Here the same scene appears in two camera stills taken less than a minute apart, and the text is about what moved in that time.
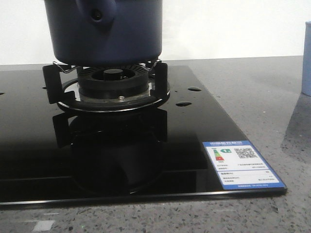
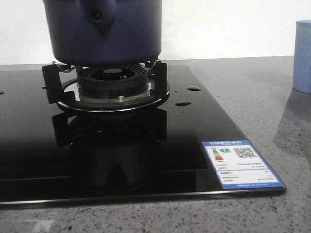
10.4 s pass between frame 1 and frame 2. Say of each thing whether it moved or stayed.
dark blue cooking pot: stayed
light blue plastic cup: moved
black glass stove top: stayed
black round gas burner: stayed
